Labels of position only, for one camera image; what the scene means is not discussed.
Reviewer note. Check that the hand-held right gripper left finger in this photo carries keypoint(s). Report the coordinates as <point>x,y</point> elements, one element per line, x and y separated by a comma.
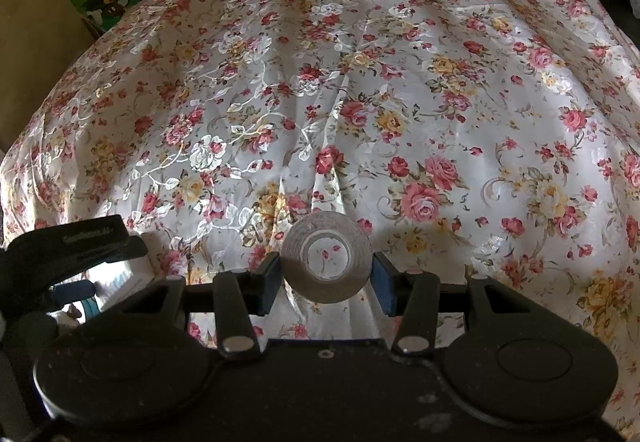
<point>265,282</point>

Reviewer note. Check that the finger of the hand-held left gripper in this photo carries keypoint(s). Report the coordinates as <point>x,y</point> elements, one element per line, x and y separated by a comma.
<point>75,291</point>

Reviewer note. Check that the floral blanket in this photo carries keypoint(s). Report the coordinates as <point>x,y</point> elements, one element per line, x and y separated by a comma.
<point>375,97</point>

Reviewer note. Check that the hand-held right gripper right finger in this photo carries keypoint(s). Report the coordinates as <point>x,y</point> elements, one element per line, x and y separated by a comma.
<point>385,282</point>

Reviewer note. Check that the grey tape roll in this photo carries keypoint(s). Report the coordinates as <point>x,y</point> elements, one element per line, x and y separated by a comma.
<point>295,267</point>

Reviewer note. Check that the white and blue tissue packet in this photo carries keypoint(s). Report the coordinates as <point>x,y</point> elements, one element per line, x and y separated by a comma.
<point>125,284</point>

